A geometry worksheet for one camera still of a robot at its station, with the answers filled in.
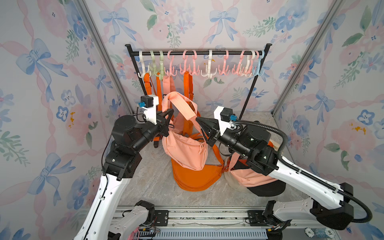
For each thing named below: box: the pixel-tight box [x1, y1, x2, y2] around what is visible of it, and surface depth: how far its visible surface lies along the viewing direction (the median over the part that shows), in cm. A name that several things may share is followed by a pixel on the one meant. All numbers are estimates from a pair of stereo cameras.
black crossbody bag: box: [231, 160, 286, 197], surface depth 71 cm
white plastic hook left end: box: [137, 50, 151, 79], surface depth 74 cm
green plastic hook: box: [149, 50, 166, 80], surface depth 73 cm
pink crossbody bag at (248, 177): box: [228, 152, 278, 188], surface depth 69 cm
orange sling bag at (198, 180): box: [172, 164, 224, 192], surface depth 84 cm
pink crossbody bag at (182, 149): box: [161, 91, 209, 171], surface depth 67 cm
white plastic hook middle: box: [200, 49, 218, 79], surface depth 73 cm
